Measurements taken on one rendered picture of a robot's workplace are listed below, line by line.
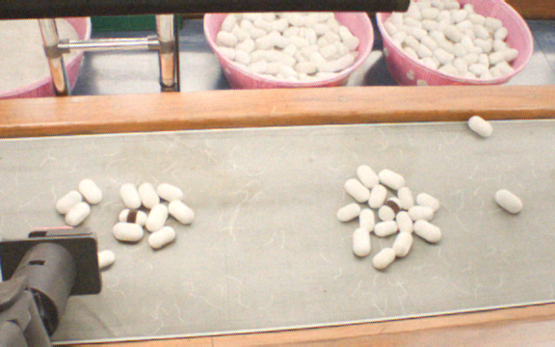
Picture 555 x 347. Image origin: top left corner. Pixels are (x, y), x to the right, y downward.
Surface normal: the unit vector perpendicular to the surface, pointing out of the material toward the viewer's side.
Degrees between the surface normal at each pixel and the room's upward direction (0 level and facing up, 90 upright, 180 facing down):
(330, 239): 0
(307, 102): 0
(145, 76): 0
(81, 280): 53
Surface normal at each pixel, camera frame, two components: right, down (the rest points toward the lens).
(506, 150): 0.09, -0.61
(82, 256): 0.14, 0.27
